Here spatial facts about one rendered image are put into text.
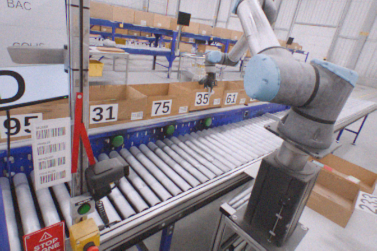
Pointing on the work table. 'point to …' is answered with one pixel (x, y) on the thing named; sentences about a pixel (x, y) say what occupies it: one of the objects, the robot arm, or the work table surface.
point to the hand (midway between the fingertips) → (207, 96)
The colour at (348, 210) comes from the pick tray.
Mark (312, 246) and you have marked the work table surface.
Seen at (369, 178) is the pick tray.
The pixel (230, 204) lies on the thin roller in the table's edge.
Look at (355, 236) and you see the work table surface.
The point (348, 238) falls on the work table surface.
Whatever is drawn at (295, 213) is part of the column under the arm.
